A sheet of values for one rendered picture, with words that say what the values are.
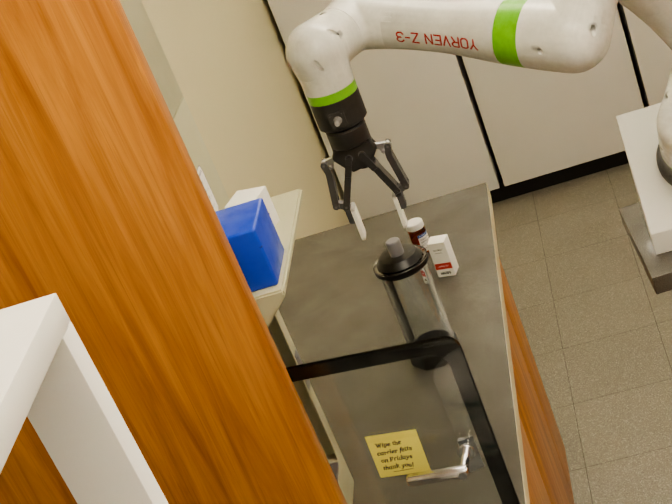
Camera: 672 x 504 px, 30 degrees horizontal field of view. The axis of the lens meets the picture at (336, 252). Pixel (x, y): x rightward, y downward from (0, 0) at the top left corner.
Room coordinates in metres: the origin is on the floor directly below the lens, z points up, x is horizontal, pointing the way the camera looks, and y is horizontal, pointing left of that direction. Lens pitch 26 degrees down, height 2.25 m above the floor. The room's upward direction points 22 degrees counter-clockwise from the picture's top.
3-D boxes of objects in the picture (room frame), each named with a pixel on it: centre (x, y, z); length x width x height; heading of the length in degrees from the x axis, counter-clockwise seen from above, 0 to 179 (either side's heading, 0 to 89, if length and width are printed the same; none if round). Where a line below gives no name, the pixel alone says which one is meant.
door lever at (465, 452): (1.43, -0.02, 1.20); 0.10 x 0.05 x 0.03; 69
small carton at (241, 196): (1.72, 0.09, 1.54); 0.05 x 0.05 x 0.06; 60
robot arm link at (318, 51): (2.14, -0.11, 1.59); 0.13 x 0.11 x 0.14; 136
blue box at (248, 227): (1.59, 0.13, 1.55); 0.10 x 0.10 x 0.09; 77
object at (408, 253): (2.14, -0.11, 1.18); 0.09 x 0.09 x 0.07
